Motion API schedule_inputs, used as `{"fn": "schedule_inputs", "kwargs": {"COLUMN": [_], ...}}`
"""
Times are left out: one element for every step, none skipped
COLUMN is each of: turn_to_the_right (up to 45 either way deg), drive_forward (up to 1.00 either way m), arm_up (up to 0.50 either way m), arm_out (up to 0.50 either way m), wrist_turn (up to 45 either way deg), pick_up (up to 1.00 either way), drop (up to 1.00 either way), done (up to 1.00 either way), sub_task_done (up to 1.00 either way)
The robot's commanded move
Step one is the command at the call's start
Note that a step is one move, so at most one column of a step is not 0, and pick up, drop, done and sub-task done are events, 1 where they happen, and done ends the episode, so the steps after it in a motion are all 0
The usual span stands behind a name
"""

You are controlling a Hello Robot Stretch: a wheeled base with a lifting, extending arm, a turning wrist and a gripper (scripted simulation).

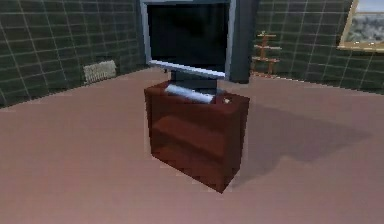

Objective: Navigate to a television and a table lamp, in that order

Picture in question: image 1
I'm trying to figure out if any wooden framed window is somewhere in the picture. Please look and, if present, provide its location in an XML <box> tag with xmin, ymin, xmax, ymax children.
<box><xmin>336</xmin><ymin>0</ymin><xmax>384</xmax><ymax>53</ymax></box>

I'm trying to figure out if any wooden tiered shelf stand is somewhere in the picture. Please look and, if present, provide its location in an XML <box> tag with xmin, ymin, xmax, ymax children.
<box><xmin>250</xmin><ymin>30</ymin><xmax>283</xmax><ymax>79</ymax></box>

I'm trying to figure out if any silver framed television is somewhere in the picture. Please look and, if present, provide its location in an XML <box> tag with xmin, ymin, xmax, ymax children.
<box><xmin>139</xmin><ymin>0</ymin><xmax>237</xmax><ymax>105</ymax></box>

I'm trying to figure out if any dark red wooden cabinet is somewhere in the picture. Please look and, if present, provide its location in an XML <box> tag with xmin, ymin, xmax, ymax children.
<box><xmin>143</xmin><ymin>79</ymin><xmax>251</xmax><ymax>194</ymax></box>

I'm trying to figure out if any beige wall vent grille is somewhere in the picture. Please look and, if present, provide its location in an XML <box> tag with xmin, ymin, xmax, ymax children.
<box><xmin>82</xmin><ymin>59</ymin><xmax>118</xmax><ymax>85</ymax></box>

